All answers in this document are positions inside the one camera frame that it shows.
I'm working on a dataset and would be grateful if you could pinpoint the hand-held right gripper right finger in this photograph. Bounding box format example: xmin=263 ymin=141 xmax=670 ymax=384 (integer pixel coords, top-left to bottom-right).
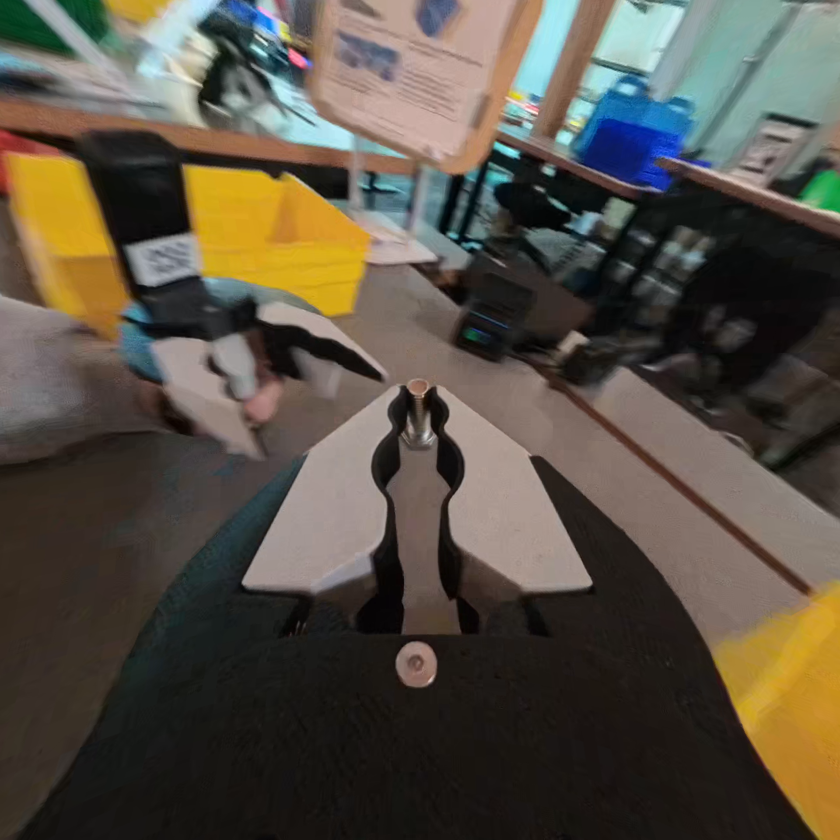
xmin=430 ymin=385 xmax=595 ymax=635

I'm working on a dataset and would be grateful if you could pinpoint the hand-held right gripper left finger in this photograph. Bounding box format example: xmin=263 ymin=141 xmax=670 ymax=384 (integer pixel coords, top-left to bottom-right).
xmin=241 ymin=385 xmax=406 ymax=635

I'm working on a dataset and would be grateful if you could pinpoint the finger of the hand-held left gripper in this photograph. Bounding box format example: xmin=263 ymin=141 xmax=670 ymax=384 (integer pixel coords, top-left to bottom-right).
xmin=255 ymin=301 xmax=388 ymax=400
xmin=152 ymin=336 xmax=269 ymax=460

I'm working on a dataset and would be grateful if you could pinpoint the metal bolt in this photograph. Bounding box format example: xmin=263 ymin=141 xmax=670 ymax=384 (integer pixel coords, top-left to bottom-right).
xmin=399 ymin=378 xmax=439 ymax=451

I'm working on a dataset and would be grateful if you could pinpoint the person's left forearm grey sleeve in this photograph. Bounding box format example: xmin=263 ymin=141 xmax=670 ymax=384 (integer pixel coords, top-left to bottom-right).
xmin=0 ymin=295 xmax=172 ymax=467

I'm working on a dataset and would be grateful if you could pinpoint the long wooden table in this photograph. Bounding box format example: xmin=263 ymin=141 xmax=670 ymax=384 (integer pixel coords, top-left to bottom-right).
xmin=0 ymin=97 xmax=421 ymax=177

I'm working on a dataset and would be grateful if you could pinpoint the yellow plastic bin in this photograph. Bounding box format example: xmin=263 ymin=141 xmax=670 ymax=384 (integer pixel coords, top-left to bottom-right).
xmin=710 ymin=583 xmax=840 ymax=840
xmin=5 ymin=152 xmax=373 ymax=341

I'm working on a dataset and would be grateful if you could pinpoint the clear sign stand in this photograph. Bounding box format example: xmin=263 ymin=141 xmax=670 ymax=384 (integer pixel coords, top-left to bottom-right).
xmin=346 ymin=131 xmax=442 ymax=269

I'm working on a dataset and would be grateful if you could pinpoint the black device with green light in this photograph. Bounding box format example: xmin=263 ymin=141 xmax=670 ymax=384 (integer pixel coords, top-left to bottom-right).
xmin=451 ymin=271 xmax=538 ymax=363

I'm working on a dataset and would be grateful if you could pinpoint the black office chair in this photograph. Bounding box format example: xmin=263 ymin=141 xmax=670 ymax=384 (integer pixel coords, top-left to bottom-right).
xmin=493 ymin=178 xmax=573 ymax=232

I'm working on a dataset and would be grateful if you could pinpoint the wooden framed paper sign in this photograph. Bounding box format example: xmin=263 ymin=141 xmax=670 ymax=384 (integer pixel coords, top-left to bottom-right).
xmin=304 ymin=0 xmax=547 ymax=177

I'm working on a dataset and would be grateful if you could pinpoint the blue plastic crate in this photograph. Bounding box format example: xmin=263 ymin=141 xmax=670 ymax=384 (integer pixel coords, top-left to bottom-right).
xmin=570 ymin=73 xmax=698 ymax=190

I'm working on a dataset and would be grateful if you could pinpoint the wooden table with black legs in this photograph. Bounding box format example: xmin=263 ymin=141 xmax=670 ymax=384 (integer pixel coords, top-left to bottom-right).
xmin=495 ymin=126 xmax=840 ymax=240

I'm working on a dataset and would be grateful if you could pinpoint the small printed sign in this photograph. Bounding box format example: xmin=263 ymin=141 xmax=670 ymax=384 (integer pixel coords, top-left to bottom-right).
xmin=727 ymin=113 xmax=820 ymax=190

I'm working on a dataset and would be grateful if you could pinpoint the green object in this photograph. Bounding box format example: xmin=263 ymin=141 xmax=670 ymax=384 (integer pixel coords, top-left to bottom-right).
xmin=799 ymin=169 xmax=840 ymax=212

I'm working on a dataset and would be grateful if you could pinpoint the wooden post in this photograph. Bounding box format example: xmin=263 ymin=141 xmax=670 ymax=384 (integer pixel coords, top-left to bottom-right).
xmin=530 ymin=0 xmax=619 ymax=140

